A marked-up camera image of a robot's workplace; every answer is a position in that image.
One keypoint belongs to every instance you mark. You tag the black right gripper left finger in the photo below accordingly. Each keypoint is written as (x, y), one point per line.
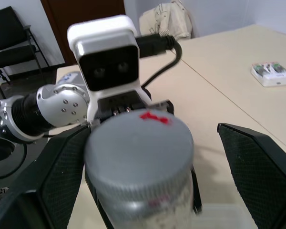
(33, 181)

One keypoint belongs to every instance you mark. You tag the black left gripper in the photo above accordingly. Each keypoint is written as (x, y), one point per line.
(119, 102)

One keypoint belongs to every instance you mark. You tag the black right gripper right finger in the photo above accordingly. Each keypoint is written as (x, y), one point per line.
(259, 171)

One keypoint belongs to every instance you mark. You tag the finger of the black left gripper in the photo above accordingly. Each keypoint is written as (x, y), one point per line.
(95, 198)
(197, 195)

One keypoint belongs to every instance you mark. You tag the clear plastic jar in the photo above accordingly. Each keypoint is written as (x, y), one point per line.
(157, 214)

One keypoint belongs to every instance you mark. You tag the grey jar lid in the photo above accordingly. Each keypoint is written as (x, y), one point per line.
(138, 152)

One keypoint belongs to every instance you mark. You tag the white battery charger box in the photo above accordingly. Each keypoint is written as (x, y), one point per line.
(272, 75)

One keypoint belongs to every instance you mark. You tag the brown wooden door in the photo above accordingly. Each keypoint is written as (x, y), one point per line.
(62, 23)

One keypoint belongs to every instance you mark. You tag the cream cloth bag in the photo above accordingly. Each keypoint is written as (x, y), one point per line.
(176, 21)

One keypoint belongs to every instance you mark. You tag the black white checkerboard sheet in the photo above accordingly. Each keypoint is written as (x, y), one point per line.
(0, 76)

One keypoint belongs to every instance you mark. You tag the black chair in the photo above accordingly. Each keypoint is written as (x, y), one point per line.
(9, 56)

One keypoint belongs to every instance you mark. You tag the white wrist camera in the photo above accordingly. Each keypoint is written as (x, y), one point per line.
(100, 31)

